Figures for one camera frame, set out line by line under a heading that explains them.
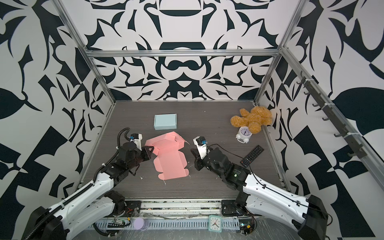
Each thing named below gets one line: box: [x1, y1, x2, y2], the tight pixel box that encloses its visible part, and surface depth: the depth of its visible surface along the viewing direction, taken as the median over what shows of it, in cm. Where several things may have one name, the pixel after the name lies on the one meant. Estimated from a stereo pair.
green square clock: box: [208, 214, 223, 233], surface depth 71 cm
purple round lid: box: [133, 217, 149, 231], surface depth 65 cm
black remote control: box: [240, 144, 265, 168], surface depth 93 cm
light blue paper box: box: [154, 113, 177, 130], surface depth 107 cm
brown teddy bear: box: [230, 106, 272, 134], surface depth 101 cm
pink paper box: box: [145, 131, 189, 180], surface depth 81 cm
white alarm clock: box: [235, 126, 253, 144], surface depth 101 cm
